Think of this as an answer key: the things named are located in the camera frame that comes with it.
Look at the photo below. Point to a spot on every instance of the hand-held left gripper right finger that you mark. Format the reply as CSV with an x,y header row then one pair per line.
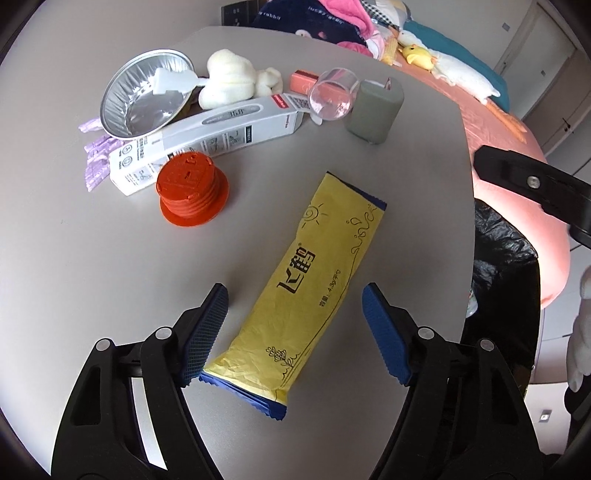
x,y
385,332

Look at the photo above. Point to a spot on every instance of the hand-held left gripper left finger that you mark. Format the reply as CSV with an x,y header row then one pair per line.
x,y
207,332

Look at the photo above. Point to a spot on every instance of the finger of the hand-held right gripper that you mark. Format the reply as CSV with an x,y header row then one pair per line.
x,y
521,175

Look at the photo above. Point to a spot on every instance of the black plastic bin bag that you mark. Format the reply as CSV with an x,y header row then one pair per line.
x,y
505,277

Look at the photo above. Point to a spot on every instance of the yellow snack packet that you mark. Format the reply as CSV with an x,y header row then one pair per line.
x,y
304,286

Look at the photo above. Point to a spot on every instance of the white thermometer box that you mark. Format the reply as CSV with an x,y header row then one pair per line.
x,y
231,131

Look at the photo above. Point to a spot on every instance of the large white foam piece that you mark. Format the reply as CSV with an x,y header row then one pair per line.
x,y
228,78

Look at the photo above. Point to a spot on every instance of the person's right forearm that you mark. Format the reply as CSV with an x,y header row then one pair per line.
x,y
579,404

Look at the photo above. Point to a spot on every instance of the person's right hand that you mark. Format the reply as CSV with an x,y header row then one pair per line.
x,y
582,332

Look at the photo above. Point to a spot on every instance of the pink bed sheet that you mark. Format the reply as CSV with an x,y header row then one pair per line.
x,y
517,203

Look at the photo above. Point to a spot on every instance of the white goose plush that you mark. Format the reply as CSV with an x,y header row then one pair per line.
x,y
461,74

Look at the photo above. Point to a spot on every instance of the white door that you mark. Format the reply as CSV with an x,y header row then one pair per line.
x,y
549,60

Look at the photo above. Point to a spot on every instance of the orange plastic lid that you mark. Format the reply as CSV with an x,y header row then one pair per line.
x,y
191,189

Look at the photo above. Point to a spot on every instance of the yellow duck plush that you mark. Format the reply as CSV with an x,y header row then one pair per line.
x,y
418,57

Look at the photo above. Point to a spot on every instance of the clear plastic cup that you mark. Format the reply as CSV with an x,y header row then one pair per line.
x,y
332,94

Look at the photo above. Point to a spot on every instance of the purple plastic bag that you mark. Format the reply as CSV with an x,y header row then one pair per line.
x,y
99,157

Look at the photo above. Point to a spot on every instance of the plaid pillow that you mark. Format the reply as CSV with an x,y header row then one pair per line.
x,y
388,9

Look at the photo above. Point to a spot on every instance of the pink clothing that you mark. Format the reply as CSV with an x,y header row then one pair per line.
x,y
355,18

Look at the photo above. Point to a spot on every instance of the aluminium foil bowl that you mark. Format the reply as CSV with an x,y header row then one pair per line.
x,y
138,110

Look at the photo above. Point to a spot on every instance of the pink small box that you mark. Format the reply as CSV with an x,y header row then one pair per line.
x,y
302,82

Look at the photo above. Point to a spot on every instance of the translucent white plastic piece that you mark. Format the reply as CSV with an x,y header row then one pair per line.
x,y
173,82

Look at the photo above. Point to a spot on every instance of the navy printed blanket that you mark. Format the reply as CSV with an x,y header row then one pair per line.
x,y
318,23

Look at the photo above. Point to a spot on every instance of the small white foam piece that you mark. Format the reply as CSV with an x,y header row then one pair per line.
x,y
268,79

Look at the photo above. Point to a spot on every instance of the dark wall socket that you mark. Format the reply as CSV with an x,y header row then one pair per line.
x,y
240,11

